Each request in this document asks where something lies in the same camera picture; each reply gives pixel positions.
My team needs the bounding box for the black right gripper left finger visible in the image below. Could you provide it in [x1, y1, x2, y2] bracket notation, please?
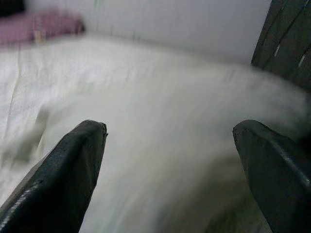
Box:
[0, 119, 109, 233]

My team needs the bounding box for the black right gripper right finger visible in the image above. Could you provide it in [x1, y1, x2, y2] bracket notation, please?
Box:
[232, 119, 311, 233]

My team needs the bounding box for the white pillow with green print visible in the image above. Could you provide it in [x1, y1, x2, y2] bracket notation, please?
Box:
[31, 55, 311, 233]

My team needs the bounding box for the white quilted mattress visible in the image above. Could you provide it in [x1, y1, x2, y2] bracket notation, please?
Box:
[0, 33, 253, 170]

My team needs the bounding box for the black tufted headboard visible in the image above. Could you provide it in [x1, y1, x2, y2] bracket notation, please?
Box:
[251, 0, 311, 98]

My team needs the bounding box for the purple penguin print blanket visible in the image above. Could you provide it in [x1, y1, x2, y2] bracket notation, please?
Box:
[0, 8, 86, 46]

